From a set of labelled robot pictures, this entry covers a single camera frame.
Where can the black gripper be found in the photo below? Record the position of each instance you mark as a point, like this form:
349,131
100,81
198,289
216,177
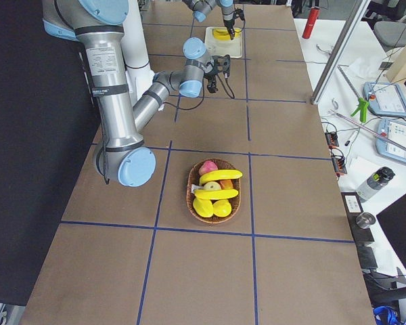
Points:
210,77
229,22

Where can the yellow banana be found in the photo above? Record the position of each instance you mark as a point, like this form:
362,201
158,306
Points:
220,174
226,37
220,31
216,195

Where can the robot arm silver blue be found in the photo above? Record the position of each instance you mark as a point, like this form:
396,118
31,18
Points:
127,91
202,8

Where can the brown wicker basket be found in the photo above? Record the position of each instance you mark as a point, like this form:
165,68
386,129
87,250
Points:
193,184

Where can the white bear tray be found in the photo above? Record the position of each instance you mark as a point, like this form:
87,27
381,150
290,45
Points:
221,48

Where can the red apple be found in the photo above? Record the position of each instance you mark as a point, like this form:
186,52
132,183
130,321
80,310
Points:
207,167

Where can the red bottle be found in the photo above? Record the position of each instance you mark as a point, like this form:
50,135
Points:
311,20

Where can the orange fruit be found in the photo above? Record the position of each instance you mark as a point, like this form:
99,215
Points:
226,184

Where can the yellow green apple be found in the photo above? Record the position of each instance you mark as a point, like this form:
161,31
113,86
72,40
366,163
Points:
212,186

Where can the yellow mango left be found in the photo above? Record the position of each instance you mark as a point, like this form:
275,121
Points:
203,207

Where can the yellow mango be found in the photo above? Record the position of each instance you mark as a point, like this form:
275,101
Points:
222,208
203,207

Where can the yellow mango right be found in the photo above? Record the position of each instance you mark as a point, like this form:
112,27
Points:
222,208

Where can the far teach pendant tablet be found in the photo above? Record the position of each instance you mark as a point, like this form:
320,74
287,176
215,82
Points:
385,99

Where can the teach pendant tablet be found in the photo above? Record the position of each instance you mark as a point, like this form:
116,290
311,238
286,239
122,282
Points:
385,99
396,132

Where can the grey water bottle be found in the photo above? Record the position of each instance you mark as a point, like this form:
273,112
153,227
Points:
374,183

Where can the steel cup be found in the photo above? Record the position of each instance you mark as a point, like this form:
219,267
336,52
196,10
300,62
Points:
365,220

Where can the near teach pendant tablet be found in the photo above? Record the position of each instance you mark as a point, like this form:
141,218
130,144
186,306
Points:
396,132

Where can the black monitor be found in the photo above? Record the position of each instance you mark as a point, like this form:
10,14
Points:
393,223

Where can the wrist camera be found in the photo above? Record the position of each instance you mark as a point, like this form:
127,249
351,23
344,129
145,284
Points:
239,13
223,65

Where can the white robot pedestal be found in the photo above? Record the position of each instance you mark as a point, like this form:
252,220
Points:
144,92

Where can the aluminium frame post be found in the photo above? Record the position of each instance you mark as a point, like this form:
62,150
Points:
345,35

